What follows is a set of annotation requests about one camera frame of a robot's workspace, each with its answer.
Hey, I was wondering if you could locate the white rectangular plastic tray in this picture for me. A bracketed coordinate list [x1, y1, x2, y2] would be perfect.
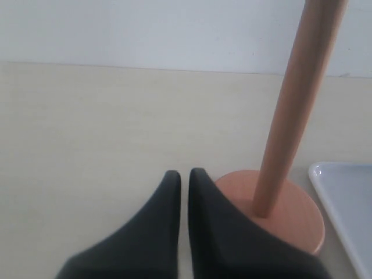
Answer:
[308, 162, 371, 278]

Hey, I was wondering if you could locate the wooden paper towel holder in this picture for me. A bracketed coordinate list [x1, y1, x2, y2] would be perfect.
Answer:
[216, 1, 347, 255]

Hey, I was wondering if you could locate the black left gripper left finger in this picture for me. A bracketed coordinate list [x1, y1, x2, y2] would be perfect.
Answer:
[57, 170, 181, 278]

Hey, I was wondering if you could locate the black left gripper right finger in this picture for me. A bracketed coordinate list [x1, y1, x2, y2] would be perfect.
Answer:
[188, 168, 330, 278]

